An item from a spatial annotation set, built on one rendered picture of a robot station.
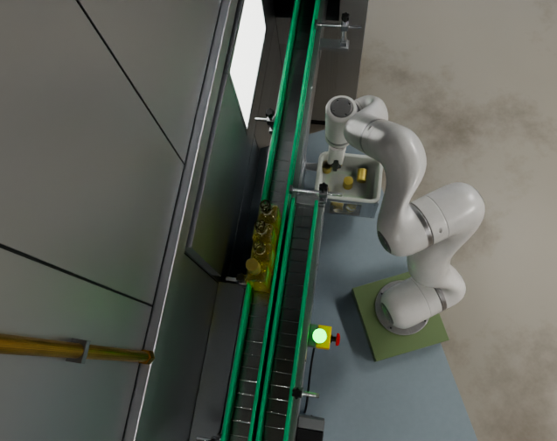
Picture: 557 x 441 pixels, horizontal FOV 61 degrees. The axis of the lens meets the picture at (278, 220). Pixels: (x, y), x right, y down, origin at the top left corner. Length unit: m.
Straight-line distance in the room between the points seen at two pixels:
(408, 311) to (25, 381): 0.93
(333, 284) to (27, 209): 1.35
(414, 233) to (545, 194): 2.03
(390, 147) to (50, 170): 0.63
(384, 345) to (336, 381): 0.22
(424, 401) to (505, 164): 1.59
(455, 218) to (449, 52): 2.33
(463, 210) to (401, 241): 0.14
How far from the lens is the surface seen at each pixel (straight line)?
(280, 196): 1.57
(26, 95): 0.61
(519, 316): 2.73
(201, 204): 1.14
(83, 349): 0.74
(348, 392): 1.77
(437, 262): 1.12
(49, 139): 0.64
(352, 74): 2.39
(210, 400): 1.50
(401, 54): 3.19
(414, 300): 1.31
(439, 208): 0.99
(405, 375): 1.79
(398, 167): 0.97
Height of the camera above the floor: 2.52
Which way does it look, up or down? 71 degrees down
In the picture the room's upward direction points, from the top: 16 degrees counter-clockwise
